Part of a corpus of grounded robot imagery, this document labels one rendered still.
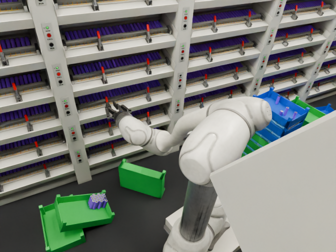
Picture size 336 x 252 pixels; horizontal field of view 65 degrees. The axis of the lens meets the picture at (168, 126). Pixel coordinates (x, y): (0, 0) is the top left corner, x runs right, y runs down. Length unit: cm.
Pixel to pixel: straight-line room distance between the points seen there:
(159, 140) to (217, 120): 56
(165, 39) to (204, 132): 97
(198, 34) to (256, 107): 97
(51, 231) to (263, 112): 143
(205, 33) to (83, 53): 73
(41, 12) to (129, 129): 61
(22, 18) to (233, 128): 99
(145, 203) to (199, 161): 122
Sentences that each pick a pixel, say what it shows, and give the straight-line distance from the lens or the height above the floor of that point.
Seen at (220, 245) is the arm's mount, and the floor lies 26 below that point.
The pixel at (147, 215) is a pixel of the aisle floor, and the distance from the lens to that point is 178.
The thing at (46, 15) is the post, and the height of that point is 112.
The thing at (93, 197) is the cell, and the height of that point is 9.
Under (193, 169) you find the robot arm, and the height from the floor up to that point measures 103.
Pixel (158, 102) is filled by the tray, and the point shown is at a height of 52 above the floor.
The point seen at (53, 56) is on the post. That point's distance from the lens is 139.
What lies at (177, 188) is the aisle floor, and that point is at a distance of 190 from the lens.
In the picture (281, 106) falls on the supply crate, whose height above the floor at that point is 48.
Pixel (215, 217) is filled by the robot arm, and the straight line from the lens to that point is 123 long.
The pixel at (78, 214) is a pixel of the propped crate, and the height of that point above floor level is 7.
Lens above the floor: 152
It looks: 40 degrees down
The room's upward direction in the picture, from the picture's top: 3 degrees clockwise
